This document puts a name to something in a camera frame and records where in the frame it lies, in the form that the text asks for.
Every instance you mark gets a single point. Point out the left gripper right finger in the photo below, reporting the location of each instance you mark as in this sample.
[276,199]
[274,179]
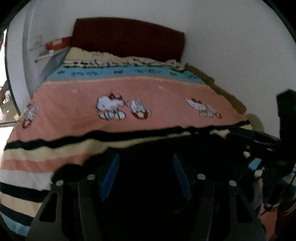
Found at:
[217,203]

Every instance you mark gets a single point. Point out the black hooded jacket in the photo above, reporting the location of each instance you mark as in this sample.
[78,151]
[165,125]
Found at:
[146,195]

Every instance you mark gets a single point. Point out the pink Hello Kitty blanket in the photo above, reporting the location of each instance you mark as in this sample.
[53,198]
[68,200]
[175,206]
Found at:
[94,101]

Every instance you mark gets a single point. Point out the orange box on shelf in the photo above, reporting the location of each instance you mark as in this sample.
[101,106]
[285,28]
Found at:
[58,44]

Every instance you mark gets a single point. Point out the dark red headboard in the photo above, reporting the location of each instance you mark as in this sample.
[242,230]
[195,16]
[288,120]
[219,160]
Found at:
[128,37]

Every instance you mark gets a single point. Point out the white wall shelf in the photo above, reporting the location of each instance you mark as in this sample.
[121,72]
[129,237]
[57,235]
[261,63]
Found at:
[50,54]

